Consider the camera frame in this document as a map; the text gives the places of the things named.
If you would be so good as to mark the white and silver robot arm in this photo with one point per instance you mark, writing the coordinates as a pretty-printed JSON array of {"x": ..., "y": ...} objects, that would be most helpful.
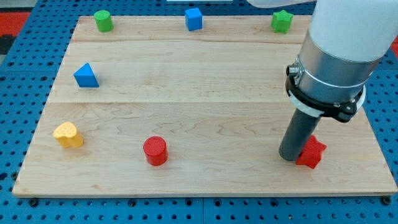
[{"x": 344, "y": 44}]

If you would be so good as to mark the light wooden board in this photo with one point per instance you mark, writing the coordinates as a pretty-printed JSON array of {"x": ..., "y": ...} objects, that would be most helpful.
[{"x": 216, "y": 96}]

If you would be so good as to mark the red cylinder block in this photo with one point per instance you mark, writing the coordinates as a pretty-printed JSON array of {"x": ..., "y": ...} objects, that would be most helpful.
[{"x": 155, "y": 150}]

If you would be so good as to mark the blue cube block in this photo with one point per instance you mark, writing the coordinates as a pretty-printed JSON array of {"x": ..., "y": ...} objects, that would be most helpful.
[{"x": 193, "y": 19}]

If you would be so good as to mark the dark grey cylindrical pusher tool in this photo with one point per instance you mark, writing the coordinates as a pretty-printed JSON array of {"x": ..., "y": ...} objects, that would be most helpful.
[{"x": 300, "y": 129}]

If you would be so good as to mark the red star block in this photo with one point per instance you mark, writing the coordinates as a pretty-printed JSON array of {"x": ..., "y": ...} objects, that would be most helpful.
[{"x": 312, "y": 153}]

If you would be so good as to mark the blue triangle block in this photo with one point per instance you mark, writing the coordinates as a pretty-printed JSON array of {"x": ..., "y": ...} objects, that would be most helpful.
[{"x": 85, "y": 77}]

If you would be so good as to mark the green star block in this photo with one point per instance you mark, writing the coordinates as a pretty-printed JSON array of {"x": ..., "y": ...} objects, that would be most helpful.
[{"x": 281, "y": 21}]

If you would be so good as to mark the green cylinder block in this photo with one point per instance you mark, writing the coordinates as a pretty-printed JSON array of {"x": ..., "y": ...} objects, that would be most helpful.
[{"x": 103, "y": 20}]

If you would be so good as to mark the yellow heart block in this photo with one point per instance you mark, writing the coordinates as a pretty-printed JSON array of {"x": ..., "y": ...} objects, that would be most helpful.
[{"x": 68, "y": 135}]

